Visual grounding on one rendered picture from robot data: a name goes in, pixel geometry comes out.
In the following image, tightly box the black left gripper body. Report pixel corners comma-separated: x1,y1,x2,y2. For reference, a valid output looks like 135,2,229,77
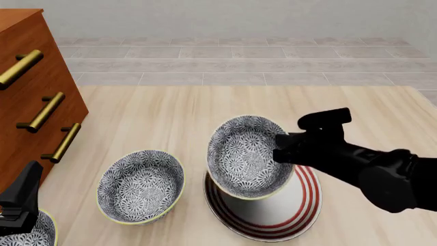
0,201,40,238

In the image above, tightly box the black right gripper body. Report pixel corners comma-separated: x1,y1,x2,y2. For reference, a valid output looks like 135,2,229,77
292,127,346,168

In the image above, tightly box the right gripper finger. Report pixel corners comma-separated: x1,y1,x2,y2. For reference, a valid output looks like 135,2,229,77
272,148,298,164
274,132,298,150

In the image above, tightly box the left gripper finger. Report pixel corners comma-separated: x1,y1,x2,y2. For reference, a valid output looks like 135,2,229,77
0,160,45,207

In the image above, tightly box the black white patterned bowl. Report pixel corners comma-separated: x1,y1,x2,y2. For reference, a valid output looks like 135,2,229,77
0,208,59,246
96,150,186,227
206,115,296,201

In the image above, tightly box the white plate with red rings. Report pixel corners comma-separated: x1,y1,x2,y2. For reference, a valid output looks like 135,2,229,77
203,165,323,243

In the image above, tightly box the wooden cabinet with drawers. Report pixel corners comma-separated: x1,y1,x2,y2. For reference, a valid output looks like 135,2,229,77
0,8,90,196

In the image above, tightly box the brass cabinet handle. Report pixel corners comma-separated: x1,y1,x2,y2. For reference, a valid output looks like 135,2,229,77
0,49,45,92
16,91,66,135
40,122,83,165

